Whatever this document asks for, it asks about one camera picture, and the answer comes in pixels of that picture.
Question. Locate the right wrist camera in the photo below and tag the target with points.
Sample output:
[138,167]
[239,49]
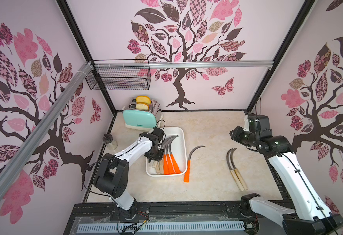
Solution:
[254,123]

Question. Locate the yellow bread slice back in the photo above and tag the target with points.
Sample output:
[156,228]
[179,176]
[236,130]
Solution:
[143,99]

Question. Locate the tall glass shaker jar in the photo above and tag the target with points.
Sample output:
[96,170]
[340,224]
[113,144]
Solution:
[109,141]

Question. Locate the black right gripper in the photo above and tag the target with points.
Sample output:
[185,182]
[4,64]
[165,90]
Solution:
[237,134]

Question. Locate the aluminium rail left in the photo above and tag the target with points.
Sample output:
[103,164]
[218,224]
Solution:
[17,163]

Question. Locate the aluminium rail back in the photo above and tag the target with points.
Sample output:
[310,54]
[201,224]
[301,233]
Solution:
[186,65]

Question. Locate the white vented cable duct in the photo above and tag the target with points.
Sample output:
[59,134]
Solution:
[159,227]

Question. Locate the orange handle sickle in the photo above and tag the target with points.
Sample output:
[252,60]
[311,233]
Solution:
[165,164]
[174,163]
[187,173]
[168,159]

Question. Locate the black wire basket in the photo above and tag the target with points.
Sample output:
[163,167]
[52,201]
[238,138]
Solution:
[121,74]

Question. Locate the white plastic storage tray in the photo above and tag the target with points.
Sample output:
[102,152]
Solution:
[178,148]

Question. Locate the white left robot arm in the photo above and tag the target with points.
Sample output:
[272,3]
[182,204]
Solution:
[113,170]

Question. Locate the yellow bread slice front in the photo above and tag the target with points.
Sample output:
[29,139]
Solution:
[142,106]

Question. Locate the black base frame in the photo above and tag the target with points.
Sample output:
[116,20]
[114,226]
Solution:
[99,213]

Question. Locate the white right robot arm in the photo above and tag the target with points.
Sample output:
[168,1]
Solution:
[310,215]

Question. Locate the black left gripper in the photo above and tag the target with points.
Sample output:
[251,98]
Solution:
[157,158]

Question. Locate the yellow bread slice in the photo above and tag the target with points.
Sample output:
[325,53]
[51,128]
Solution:
[142,106]
[143,99]

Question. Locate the mint green toaster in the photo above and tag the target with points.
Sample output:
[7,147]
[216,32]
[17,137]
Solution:
[142,119]

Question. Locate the aluminium rail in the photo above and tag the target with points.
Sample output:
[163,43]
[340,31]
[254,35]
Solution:
[17,163]
[186,65]

